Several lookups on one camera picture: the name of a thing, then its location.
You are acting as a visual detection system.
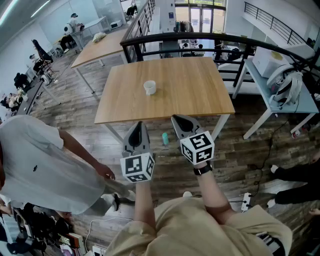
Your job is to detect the glass entrance door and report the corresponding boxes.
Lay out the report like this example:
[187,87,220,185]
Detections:
[174,6,226,34]

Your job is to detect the grey table with white legs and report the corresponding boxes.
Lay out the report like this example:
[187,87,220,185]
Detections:
[231,58,320,140]

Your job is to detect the black metal railing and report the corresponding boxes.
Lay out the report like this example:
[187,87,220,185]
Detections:
[119,0,320,101]

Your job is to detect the clothes rack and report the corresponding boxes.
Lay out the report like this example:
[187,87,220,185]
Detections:
[175,20,195,33]

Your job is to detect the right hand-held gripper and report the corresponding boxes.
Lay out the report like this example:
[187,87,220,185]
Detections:
[171,114,215,166]

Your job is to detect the pile of dark bags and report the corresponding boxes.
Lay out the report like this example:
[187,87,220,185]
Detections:
[7,202,74,254]

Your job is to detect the dark desk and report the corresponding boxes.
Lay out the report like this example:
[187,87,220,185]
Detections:
[16,79,61,116]

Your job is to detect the person's beige shirt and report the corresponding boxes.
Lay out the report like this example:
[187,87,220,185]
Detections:
[104,197,293,256]

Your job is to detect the wooden table with white legs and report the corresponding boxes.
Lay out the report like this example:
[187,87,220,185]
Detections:
[70,27,130,95]

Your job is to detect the white desk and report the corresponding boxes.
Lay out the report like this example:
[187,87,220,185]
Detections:
[81,15,111,34]

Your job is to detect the white cup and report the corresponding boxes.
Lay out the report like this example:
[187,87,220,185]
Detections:
[143,80,157,97]

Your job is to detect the white appliance box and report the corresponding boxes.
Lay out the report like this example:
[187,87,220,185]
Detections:
[252,46,293,79]

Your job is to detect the black office chair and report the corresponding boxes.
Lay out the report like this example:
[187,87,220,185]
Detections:
[31,39,54,74]

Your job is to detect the thin black railing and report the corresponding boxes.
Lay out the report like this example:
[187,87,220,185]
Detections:
[243,1,308,46]

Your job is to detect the person's left forearm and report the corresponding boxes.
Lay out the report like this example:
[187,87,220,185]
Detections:
[133,180,157,230]

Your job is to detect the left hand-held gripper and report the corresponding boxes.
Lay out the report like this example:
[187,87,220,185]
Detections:
[119,121,156,184]

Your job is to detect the flower vase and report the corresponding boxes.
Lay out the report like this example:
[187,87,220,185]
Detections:
[16,87,29,102]

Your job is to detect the cream bag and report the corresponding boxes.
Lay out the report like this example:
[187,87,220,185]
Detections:
[92,32,107,43]

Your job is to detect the person's right forearm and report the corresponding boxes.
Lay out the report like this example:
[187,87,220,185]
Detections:
[194,161,237,225]

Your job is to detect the black wristwatch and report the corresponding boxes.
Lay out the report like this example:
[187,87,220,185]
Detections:
[193,163,214,176]

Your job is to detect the white cable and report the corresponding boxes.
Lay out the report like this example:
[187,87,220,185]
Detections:
[83,216,134,252]

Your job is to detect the black cable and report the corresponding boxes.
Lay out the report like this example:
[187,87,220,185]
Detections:
[248,94,302,198]

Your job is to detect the white power strip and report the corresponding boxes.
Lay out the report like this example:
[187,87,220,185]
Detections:
[240,192,252,214]

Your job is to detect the ceiling light panel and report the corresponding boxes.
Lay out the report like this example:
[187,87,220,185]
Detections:
[0,0,20,26]
[30,0,51,19]

